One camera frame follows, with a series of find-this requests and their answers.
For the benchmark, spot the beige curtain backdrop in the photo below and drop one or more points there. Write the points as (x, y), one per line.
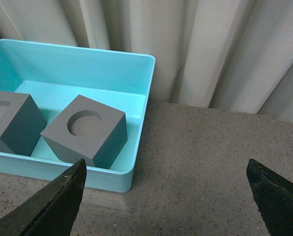
(234, 55)

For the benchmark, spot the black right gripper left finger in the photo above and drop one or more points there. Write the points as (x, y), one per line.
(52, 211)

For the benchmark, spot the gray cube round recess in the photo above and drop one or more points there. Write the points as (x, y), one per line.
(89, 130)

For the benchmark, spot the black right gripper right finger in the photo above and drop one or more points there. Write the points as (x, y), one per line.
(273, 195)

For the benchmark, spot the gray cube square recess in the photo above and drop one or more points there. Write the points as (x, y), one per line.
(21, 123)

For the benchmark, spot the light blue plastic box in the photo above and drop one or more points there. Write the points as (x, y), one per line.
(55, 74)

